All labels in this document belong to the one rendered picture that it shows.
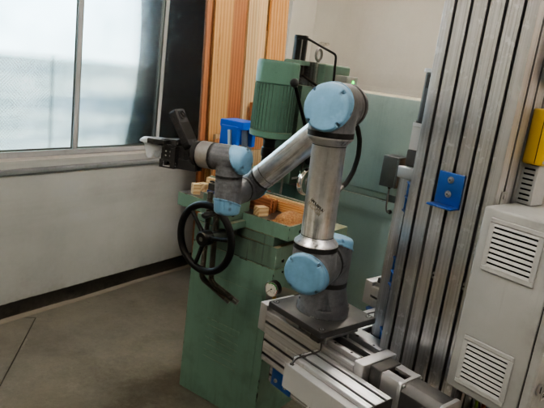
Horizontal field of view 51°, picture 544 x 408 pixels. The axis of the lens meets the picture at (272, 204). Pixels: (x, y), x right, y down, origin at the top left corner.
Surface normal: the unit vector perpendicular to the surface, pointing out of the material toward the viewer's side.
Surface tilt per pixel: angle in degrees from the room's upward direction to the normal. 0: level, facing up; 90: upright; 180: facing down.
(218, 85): 87
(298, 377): 90
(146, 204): 90
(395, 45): 90
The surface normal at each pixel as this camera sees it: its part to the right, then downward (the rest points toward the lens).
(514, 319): -0.77, 0.06
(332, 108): -0.42, 0.03
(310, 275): -0.45, 0.28
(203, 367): -0.58, 0.12
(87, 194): 0.81, 0.24
